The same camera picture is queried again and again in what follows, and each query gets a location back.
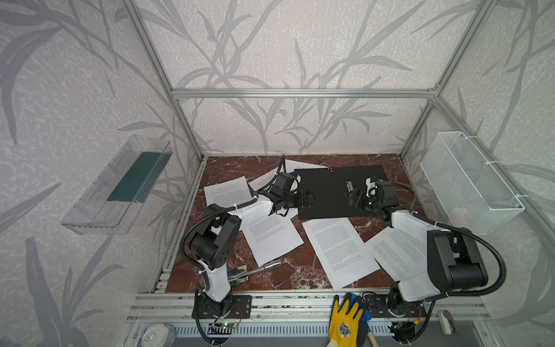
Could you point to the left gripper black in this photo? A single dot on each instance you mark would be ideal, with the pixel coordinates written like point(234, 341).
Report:
point(301, 199)

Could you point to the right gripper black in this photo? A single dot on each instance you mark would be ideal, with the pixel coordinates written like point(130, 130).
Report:
point(361, 198)

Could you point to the blue folder black inside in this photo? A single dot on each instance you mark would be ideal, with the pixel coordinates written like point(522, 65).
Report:
point(328, 187)

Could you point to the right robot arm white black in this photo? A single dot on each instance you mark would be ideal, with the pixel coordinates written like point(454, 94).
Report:
point(428, 260)

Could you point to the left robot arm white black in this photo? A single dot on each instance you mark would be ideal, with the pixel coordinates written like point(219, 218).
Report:
point(210, 241)

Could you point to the paper sheet back top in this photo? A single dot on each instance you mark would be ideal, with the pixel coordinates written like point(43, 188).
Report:
point(292, 165)

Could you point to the yellow blue work glove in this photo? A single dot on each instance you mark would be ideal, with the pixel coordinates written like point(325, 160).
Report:
point(348, 321)

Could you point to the green circuit board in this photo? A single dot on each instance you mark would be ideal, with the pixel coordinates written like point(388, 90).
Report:
point(223, 327)

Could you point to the small beige device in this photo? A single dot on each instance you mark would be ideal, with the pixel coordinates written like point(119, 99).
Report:
point(447, 323)

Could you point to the clear plastic tray green base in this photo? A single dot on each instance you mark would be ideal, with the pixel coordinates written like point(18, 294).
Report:
point(114, 200)

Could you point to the white tape roll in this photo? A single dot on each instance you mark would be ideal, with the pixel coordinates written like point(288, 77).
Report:
point(159, 335)

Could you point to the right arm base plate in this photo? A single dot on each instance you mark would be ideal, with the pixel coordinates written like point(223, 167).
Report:
point(392, 306)

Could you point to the white wire mesh basket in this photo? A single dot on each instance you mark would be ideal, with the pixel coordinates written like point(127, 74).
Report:
point(469, 188)

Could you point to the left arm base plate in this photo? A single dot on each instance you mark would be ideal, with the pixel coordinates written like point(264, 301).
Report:
point(233, 306)

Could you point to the aluminium frame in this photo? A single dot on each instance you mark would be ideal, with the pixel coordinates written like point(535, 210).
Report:
point(347, 77)

